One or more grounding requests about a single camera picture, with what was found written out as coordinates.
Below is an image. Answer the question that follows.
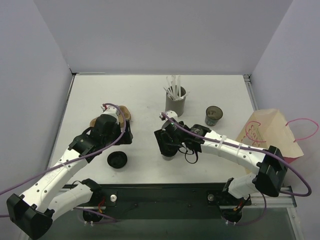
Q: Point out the dark coffee cup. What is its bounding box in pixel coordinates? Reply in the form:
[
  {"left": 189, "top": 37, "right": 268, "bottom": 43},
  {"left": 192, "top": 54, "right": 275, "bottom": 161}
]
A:
[
  {"left": 205, "top": 106, "right": 223, "bottom": 127},
  {"left": 162, "top": 155, "right": 175, "bottom": 161}
]

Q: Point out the beige pink paper bag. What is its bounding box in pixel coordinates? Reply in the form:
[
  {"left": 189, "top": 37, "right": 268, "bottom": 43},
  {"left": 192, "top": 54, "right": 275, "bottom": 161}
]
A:
[{"left": 233, "top": 108, "right": 320, "bottom": 167}]

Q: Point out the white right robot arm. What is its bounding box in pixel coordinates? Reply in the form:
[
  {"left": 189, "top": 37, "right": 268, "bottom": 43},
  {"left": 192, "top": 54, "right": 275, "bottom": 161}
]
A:
[{"left": 154, "top": 120, "right": 288, "bottom": 204}]

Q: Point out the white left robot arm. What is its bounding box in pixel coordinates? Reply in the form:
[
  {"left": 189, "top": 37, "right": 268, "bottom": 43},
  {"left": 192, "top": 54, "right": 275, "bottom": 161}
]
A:
[{"left": 6, "top": 114, "right": 133, "bottom": 240}]

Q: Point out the black cup lid stack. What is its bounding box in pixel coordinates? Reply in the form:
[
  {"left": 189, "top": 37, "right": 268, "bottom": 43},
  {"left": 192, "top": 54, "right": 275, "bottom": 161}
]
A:
[{"left": 107, "top": 151, "right": 128, "bottom": 169}]

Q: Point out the brown cardboard cup carrier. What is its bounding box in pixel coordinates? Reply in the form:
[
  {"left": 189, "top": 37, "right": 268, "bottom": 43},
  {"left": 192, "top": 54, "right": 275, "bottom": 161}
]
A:
[{"left": 89, "top": 105, "right": 133, "bottom": 128}]

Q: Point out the grey cylindrical holder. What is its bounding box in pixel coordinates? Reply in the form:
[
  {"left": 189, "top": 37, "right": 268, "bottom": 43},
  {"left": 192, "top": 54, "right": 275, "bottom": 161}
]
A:
[{"left": 165, "top": 87, "right": 187, "bottom": 117}]

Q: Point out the white stirrer sticks bundle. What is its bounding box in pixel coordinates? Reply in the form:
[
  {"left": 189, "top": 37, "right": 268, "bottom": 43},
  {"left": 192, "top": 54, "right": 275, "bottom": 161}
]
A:
[{"left": 163, "top": 75, "right": 190, "bottom": 102}]

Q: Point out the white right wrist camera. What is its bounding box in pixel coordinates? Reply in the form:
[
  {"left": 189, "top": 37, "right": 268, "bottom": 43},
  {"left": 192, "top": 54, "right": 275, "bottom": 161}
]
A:
[{"left": 159, "top": 110, "right": 178, "bottom": 121}]

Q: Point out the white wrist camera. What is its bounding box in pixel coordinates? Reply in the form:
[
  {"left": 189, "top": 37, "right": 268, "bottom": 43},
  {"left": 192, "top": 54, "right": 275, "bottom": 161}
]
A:
[
  {"left": 101, "top": 103, "right": 120, "bottom": 121},
  {"left": 159, "top": 110, "right": 178, "bottom": 121}
]

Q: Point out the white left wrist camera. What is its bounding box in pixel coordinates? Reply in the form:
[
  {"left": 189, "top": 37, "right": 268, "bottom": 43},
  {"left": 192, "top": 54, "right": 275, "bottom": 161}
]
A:
[{"left": 101, "top": 103, "right": 120, "bottom": 121}]

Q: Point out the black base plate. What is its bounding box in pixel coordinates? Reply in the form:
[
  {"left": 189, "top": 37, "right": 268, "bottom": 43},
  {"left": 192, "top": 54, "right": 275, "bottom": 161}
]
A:
[{"left": 83, "top": 182, "right": 251, "bottom": 220}]

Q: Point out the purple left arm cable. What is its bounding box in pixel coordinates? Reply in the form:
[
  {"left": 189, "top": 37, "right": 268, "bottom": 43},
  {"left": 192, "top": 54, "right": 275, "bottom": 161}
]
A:
[{"left": 0, "top": 102, "right": 126, "bottom": 225}]

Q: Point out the aluminium frame rail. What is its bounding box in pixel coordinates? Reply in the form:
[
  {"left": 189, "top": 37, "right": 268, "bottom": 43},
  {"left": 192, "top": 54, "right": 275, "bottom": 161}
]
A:
[{"left": 243, "top": 74, "right": 297, "bottom": 208}]

